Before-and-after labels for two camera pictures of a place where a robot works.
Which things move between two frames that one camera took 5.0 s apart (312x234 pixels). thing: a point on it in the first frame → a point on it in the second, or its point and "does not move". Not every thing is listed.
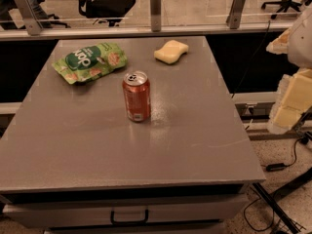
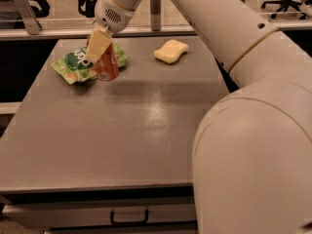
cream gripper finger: [292, 100] → [110, 15]
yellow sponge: [171, 52] does not move
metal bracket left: [32, 22] does not move
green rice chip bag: [88, 61] does not move
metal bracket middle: [155, 6] does not move
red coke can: [137, 96] → [107, 64]
